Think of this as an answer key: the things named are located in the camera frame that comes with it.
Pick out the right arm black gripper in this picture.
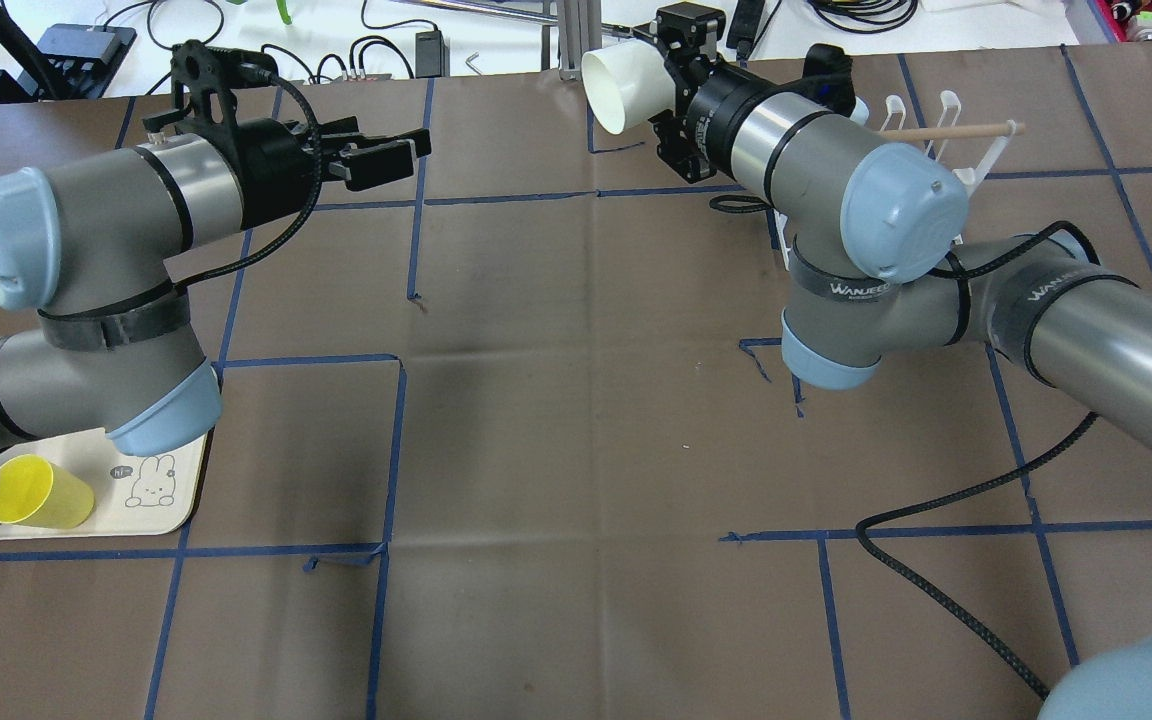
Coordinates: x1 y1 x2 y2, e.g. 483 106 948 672
652 3 772 184

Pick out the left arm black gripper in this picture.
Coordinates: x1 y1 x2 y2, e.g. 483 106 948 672
221 118 433 225

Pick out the white cup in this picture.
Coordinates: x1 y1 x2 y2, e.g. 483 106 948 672
579 40 676 135

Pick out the light blue cup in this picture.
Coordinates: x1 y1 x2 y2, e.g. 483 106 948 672
847 96 870 128

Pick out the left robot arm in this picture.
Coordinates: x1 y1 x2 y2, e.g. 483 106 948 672
0 111 431 486

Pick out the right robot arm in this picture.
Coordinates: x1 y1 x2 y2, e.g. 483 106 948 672
636 3 1152 719

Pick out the yellow cup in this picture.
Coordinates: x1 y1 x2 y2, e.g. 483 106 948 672
0 454 94 529

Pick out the beige tray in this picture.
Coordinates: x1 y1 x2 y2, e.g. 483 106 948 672
0 429 209 541

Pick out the aluminium frame post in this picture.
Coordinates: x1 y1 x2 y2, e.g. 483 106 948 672
552 0 604 82

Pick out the white wire cup rack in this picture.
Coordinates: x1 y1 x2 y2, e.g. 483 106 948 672
761 91 1026 285

